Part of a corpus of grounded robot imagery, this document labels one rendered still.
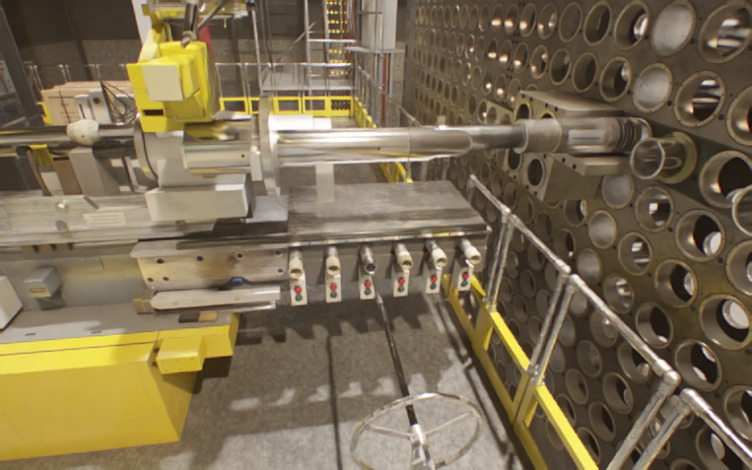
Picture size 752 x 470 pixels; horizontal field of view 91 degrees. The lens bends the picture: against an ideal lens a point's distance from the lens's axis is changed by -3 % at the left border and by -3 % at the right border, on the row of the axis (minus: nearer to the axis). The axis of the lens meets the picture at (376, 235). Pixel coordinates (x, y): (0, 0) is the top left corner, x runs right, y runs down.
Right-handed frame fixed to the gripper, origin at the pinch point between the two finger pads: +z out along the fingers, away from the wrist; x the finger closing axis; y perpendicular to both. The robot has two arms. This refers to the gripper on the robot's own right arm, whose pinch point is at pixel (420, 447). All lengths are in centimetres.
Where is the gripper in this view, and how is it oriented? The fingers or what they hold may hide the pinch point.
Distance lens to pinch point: 120.9
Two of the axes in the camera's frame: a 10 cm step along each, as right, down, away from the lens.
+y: 8.8, -4.7, -1.0
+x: -4.5, -7.3, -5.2
